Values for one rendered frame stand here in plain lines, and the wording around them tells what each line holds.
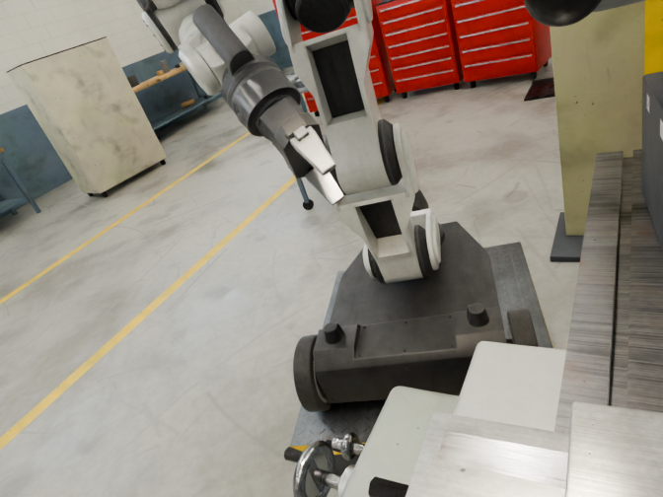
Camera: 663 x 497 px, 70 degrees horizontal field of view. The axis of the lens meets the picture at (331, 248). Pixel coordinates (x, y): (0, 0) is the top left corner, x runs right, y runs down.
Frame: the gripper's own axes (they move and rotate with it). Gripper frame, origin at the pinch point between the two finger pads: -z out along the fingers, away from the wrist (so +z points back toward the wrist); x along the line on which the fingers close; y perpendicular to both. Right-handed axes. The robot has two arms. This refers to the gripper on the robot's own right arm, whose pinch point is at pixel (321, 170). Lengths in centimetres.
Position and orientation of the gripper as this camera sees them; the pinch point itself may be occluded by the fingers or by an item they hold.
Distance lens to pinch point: 63.0
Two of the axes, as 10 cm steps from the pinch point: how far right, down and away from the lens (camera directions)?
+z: -5.9, -7.6, 2.7
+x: -1.2, -2.5, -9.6
